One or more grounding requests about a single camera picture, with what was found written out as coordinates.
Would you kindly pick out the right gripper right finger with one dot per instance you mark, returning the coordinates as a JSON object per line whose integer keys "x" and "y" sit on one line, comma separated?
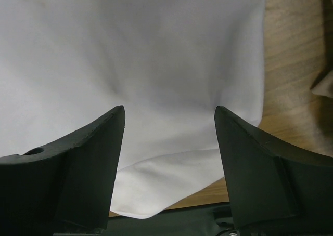
{"x": 272, "y": 183}

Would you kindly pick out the white t shirt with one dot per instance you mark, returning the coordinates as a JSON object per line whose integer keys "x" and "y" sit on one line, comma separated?
{"x": 170, "y": 63}

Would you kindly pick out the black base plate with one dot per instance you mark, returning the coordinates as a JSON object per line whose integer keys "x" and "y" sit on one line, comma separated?
{"x": 211, "y": 219}

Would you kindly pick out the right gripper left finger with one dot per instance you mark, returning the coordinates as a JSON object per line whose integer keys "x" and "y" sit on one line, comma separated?
{"x": 63, "y": 187}

